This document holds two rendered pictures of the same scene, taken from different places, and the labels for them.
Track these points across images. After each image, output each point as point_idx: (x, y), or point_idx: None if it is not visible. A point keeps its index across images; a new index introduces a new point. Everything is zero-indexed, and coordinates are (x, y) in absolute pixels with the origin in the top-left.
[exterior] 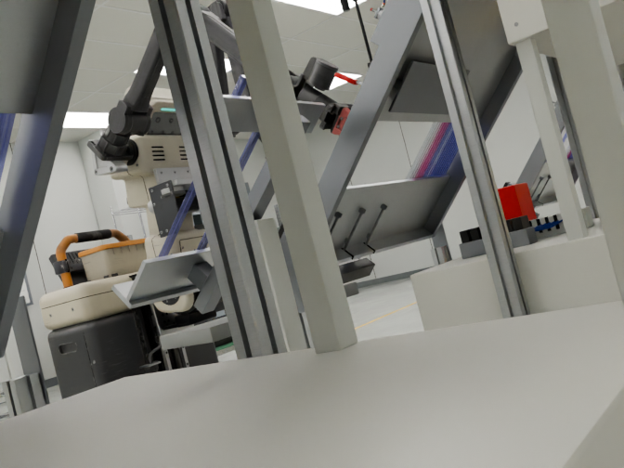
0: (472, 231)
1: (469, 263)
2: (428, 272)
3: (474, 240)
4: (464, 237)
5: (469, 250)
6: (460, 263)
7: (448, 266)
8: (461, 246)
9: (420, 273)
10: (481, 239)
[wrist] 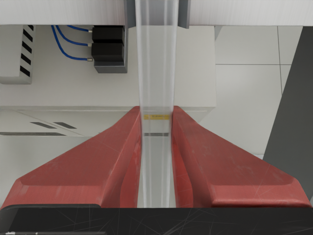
0: (123, 37)
1: (214, 28)
2: (215, 80)
3: (125, 44)
4: (123, 52)
5: (126, 57)
6: (193, 48)
7: (214, 53)
8: (125, 63)
9: (215, 92)
10: (125, 33)
